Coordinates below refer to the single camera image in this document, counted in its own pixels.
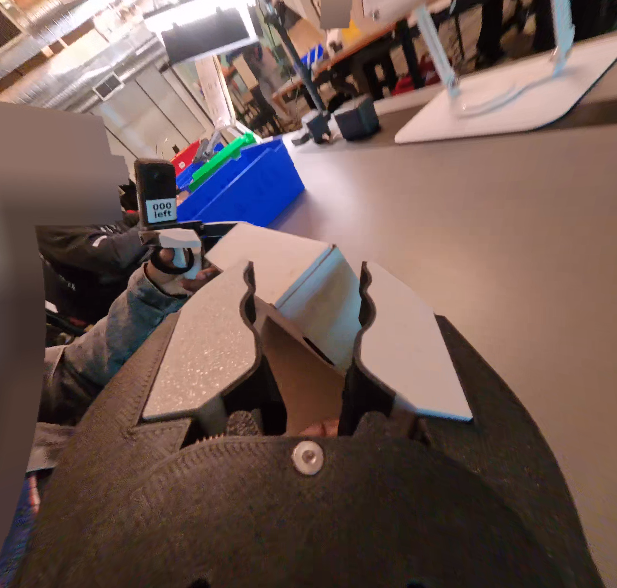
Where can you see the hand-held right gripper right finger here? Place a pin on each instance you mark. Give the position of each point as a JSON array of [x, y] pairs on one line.
[[409, 352]]

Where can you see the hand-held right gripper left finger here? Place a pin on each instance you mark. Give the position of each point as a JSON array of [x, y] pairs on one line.
[[202, 347]]

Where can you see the white cardboard box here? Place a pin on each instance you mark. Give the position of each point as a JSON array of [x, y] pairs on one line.
[[289, 260]]

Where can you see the person's left hand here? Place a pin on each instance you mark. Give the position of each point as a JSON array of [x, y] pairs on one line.
[[188, 284]]

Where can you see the small blue plastic bin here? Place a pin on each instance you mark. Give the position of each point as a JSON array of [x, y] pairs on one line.
[[185, 176]]

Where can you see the red plastic bin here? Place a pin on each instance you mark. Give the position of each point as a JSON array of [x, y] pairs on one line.
[[185, 156]]

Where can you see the green plastic bin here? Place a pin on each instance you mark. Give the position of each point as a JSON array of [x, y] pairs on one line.
[[217, 164]]

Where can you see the large blue plastic bin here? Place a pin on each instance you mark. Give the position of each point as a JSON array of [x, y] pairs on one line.
[[241, 188]]

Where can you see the white air vent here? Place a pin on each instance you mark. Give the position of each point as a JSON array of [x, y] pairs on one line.
[[108, 86]]

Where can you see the white poster board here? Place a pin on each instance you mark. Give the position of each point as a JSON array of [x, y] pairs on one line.
[[217, 91]]

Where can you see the studio light panel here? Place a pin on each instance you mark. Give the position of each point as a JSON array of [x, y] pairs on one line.
[[207, 33]]

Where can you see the black light stand clamp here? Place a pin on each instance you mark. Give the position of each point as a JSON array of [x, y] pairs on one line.
[[315, 127]]

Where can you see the black light stand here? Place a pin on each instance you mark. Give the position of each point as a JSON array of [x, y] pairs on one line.
[[299, 67]]

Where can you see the black cube block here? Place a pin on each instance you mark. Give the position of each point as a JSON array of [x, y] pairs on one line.
[[356, 118]]

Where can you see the wooden background table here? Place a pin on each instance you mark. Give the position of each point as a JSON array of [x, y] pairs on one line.
[[356, 43]]

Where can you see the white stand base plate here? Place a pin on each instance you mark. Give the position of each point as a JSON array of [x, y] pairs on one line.
[[506, 101]]

